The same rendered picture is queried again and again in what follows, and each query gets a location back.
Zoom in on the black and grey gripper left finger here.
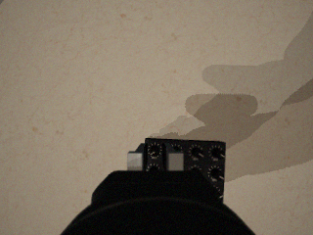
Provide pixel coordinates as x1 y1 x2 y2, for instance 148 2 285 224
127 143 148 170

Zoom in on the black knob box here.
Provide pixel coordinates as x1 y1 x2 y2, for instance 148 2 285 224
145 138 226 203

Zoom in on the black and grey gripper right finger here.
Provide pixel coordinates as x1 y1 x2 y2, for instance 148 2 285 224
162 143 184 170

